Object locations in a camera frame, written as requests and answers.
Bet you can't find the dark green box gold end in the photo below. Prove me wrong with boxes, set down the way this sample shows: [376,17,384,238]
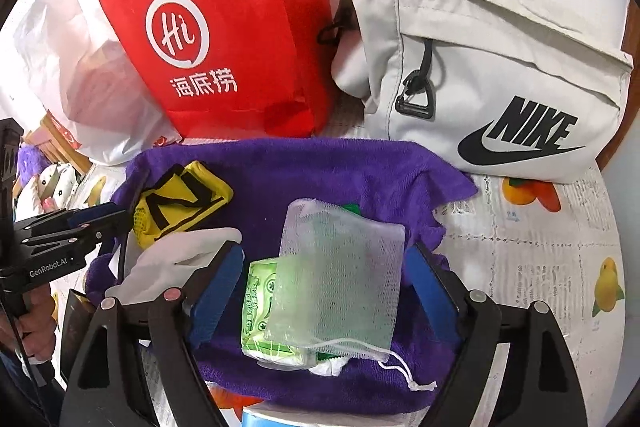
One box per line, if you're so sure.
[60,289,101,383]

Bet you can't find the person's left hand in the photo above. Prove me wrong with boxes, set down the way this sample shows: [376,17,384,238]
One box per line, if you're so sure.
[19,288,57,360]

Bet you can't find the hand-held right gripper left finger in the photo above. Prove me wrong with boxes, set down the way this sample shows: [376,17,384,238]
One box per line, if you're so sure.
[59,241,246,427]

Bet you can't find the grey fabric waist bag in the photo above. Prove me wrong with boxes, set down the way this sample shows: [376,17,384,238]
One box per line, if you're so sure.
[320,0,635,182]

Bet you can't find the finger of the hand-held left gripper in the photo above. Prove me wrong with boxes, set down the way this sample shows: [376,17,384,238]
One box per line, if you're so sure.
[19,208,133,254]
[16,202,119,234]

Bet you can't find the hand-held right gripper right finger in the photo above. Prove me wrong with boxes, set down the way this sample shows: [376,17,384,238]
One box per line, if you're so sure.
[405,241,587,427]

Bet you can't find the white mesh drawstring bag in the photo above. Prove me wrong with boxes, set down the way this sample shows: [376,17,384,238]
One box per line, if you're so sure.
[263,197,438,393]

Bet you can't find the purple plush toy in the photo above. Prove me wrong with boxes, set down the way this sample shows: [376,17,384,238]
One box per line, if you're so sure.
[17,146,51,180]

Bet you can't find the purple towel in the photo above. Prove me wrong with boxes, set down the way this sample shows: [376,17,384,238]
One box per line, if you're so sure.
[82,136,480,418]

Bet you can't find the yellow pouch black straps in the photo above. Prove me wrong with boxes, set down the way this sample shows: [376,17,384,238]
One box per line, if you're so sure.
[132,161,235,249]

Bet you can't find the white glove green cuff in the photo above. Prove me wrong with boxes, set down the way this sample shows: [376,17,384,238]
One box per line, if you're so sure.
[104,227,244,305]

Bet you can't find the wooden bed headboard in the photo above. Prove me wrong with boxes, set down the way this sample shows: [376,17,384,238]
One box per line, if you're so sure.
[24,112,93,178]

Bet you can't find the blue tissue pack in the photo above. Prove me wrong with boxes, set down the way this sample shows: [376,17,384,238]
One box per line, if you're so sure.
[242,407,351,427]

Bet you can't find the white plastic shopping bag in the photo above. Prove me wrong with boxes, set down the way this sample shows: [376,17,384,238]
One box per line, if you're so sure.
[12,0,183,165]

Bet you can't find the green tissue pack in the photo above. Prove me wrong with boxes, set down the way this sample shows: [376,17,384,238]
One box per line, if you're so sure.
[241,257,321,370]

